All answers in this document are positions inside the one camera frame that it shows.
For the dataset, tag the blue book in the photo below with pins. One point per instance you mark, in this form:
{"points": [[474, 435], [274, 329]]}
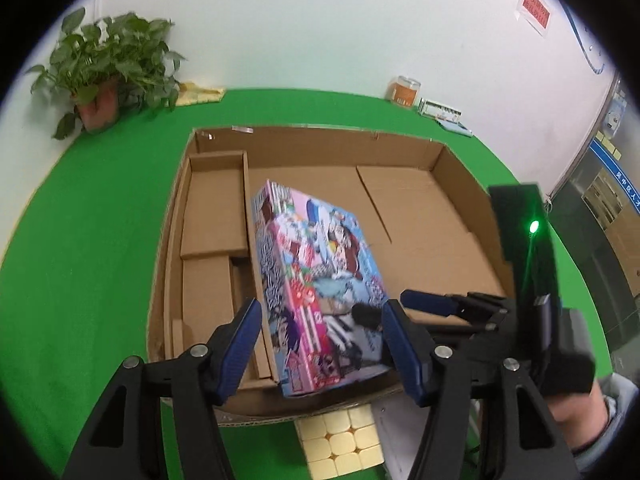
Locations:
{"points": [[455, 127]]}

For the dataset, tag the cardboard box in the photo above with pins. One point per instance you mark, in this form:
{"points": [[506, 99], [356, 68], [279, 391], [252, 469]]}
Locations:
{"points": [[425, 220]]}

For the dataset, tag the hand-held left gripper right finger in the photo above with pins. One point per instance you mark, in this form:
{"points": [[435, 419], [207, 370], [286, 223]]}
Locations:
{"points": [[405, 355]]}

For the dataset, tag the white flat box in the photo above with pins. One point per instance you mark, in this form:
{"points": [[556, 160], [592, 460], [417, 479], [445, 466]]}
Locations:
{"points": [[400, 435]]}

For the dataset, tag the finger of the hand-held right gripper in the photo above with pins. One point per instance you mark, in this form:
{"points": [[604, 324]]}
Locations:
{"points": [[425, 301], [367, 315]]}

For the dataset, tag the small white box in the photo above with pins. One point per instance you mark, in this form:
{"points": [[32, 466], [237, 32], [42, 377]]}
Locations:
{"points": [[439, 109]]}

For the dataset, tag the person's right hand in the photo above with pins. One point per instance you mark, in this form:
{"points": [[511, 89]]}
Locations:
{"points": [[570, 360]]}

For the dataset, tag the red wall sign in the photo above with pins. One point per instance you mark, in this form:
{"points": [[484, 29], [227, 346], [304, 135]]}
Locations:
{"points": [[534, 7]]}

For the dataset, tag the colourful cartoon game box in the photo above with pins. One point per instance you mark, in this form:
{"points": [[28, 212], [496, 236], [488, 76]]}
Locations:
{"points": [[310, 260]]}

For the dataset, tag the yellow puzzle cube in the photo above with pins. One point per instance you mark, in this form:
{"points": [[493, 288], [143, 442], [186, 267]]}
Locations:
{"points": [[340, 445]]}

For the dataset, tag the yellow cloth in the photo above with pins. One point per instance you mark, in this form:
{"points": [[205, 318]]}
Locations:
{"points": [[200, 94]]}

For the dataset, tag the glass door with blue sign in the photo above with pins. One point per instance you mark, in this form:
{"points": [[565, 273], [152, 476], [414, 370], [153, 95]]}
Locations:
{"points": [[600, 200]]}

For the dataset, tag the orange label jar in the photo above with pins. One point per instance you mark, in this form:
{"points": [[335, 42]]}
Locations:
{"points": [[402, 92]]}

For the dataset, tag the potted green plant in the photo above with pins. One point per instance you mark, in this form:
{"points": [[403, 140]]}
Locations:
{"points": [[107, 60]]}

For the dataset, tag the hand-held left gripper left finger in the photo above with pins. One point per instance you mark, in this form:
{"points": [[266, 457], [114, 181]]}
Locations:
{"points": [[240, 342]]}

